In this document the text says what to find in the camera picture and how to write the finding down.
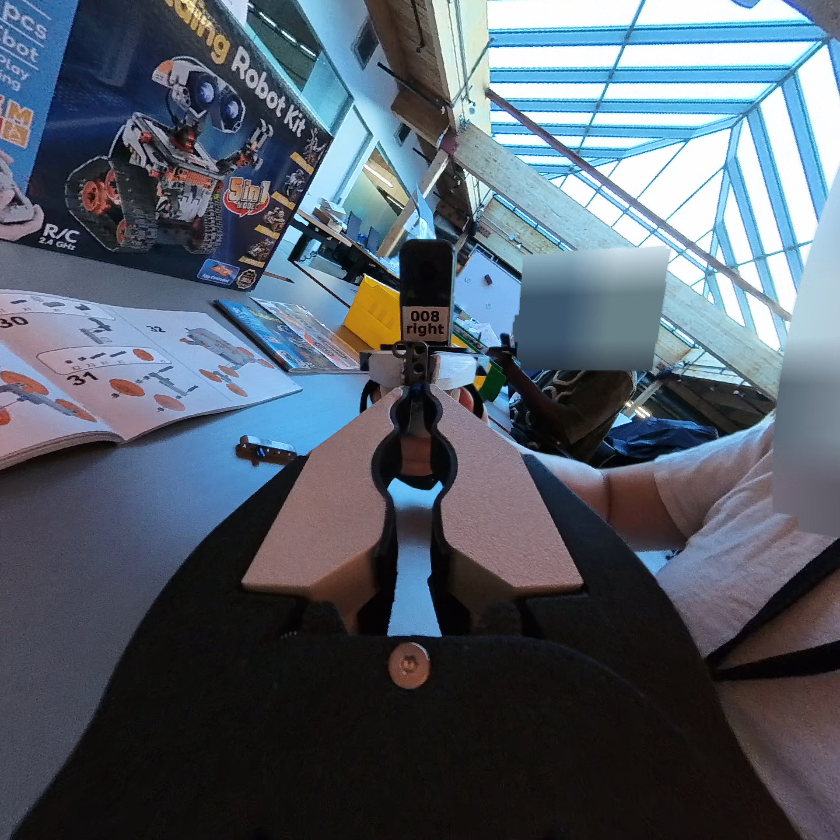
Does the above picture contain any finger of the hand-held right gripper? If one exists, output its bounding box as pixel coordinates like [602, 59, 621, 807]
[358, 351, 405, 391]
[428, 352, 478, 391]

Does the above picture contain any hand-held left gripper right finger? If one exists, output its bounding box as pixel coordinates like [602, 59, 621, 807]
[427, 382, 586, 636]

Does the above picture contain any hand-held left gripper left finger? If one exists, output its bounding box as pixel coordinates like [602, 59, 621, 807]
[240, 386, 403, 635]

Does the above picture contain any grey beam with blue pins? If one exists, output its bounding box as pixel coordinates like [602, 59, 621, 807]
[392, 340, 431, 388]

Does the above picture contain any short grey beam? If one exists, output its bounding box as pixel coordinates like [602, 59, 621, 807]
[236, 434, 298, 466]

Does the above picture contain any person's right forearm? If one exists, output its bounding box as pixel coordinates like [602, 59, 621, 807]
[528, 451, 665, 547]

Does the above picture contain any background desk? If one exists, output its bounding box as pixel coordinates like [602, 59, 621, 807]
[289, 209, 401, 280]

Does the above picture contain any grey desk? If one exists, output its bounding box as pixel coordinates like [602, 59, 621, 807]
[0, 239, 519, 840]

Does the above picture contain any person's right hand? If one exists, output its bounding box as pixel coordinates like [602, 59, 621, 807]
[398, 386, 490, 488]

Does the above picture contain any green storage bin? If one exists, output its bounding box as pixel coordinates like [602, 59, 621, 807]
[453, 328, 509, 403]

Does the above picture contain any yellow storage bin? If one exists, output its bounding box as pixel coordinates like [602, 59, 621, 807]
[344, 276, 403, 352]

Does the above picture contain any white board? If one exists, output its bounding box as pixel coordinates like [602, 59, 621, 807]
[456, 252, 526, 342]

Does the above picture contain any blue closed booklet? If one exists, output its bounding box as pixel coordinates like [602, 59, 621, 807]
[215, 298, 361, 374]

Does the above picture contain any folded paper leaflet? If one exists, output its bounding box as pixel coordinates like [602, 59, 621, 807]
[251, 295, 332, 329]

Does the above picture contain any dark blue backpack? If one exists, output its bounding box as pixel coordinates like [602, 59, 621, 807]
[607, 416, 719, 462]

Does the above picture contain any open instruction booklet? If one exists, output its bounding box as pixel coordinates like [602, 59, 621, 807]
[0, 289, 303, 472]

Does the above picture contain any glass skylight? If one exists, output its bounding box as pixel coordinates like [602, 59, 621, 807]
[489, 0, 840, 355]

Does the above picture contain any robot kit box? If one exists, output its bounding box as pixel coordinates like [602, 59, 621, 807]
[0, 0, 333, 293]

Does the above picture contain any black lanyard strap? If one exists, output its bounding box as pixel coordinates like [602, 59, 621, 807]
[707, 571, 840, 683]

